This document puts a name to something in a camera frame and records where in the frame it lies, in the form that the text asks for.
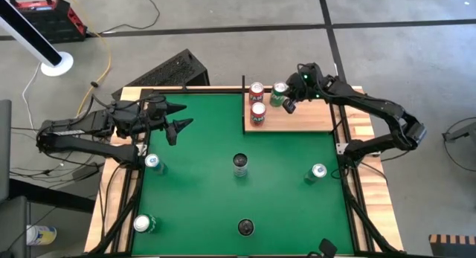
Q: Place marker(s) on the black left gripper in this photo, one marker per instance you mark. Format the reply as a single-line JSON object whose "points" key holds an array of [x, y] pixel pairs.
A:
{"points": [[158, 116]]}

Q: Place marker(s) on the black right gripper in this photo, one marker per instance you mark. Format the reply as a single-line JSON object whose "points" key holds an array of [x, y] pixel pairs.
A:
{"points": [[303, 88]]}

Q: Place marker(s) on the red Fanta can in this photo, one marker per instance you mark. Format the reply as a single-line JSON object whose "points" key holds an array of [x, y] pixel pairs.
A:
{"points": [[256, 96], [257, 118]]}

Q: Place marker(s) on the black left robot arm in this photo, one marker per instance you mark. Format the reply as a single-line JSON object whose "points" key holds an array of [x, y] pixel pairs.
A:
{"points": [[93, 150]]}

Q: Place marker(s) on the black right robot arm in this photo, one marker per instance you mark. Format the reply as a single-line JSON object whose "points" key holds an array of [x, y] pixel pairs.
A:
{"points": [[372, 102]]}

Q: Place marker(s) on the wooden shelf board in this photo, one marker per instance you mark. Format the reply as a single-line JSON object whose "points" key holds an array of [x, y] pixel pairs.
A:
{"points": [[312, 118]]}

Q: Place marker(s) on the black perforated computer case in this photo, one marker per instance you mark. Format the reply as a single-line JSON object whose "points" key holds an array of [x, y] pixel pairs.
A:
{"points": [[175, 68]]}

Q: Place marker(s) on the wooden tray platform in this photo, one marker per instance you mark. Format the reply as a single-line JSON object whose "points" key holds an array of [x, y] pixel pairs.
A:
{"points": [[243, 113]]}

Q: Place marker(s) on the green table mat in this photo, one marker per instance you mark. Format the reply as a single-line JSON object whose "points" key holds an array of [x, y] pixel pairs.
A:
{"points": [[204, 206]]}

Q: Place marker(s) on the white stand with round base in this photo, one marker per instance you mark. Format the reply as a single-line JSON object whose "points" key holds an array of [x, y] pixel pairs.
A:
{"points": [[56, 66]]}

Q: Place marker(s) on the black floor bar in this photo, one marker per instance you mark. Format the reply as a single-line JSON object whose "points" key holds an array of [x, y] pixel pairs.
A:
{"points": [[52, 198]]}

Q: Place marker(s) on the red black toolbox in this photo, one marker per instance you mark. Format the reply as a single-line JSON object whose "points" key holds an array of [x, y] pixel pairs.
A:
{"points": [[56, 24]]}

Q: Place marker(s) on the grey floor stand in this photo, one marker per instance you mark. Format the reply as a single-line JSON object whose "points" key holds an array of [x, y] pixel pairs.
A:
{"points": [[465, 133]]}

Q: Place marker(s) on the grey cabinet panel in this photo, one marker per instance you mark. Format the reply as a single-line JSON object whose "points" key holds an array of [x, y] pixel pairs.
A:
{"points": [[4, 150]]}

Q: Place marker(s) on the white yellow canister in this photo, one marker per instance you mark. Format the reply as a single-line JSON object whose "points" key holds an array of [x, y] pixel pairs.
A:
{"points": [[41, 235]]}

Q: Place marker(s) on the dark grey box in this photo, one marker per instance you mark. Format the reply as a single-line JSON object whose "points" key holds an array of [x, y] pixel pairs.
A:
{"points": [[15, 228]]}

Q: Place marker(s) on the black orange striped block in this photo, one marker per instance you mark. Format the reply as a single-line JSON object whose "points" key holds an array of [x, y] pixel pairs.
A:
{"points": [[453, 247]]}

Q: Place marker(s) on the black table frame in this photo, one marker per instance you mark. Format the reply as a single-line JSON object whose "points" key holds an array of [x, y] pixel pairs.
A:
{"points": [[212, 91]]}

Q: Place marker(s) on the silver mounting bracket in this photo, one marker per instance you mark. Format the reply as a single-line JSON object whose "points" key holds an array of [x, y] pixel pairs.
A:
{"points": [[341, 148], [142, 150]]}

